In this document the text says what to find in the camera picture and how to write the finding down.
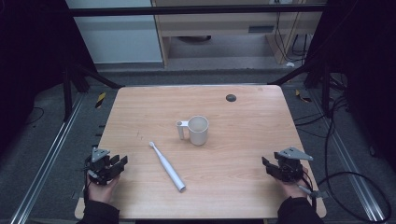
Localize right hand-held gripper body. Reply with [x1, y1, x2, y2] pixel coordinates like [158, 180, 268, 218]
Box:
[273, 146, 315, 183]

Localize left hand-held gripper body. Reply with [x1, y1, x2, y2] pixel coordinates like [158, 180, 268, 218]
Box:
[84, 147, 117, 187]

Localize person's right hand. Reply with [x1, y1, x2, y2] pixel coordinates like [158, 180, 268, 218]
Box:
[276, 167, 313, 200]

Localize person's left hand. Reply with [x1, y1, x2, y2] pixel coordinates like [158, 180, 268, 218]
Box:
[87, 173, 121, 205]

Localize white electric toothbrush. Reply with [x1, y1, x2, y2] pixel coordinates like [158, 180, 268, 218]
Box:
[148, 141, 187, 193]

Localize black and yellow tape strip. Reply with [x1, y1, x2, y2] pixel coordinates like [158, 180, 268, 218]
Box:
[294, 89, 313, 104]
[94, 91, 107, 109]

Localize black metal stand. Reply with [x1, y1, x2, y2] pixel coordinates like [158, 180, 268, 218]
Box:
[61, 62, 125, 123]
[268, 60, 347, 118]

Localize white cabinet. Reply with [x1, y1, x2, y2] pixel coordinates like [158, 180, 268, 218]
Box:
[64, 0, 164, 65]

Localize light wooden desk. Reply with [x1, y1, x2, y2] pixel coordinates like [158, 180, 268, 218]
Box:
[150, 0, 329, 68]

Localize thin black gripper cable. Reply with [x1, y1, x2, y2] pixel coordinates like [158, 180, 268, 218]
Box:
[82, 167, 92, 204]

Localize black cable with grey plug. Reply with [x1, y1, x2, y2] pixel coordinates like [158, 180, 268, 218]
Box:
[295, 171, 392, 224]

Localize aluminium floor rail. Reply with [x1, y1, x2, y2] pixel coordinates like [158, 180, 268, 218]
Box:
[8, 92, 86, 224]
[307, 90, 387, 222]

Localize black floor cables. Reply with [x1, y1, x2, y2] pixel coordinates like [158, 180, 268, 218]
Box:
[292, 94, 351, 139]

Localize white cup with handle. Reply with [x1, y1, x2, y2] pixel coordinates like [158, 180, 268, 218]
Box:
[176, 115, 210, 147]

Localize black hanging cables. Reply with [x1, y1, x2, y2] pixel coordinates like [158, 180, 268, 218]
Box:
[274, 11, 312, 64]

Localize black horizontal frame bar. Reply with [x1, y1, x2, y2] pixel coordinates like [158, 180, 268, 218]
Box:
[66, 4, 327, 18]

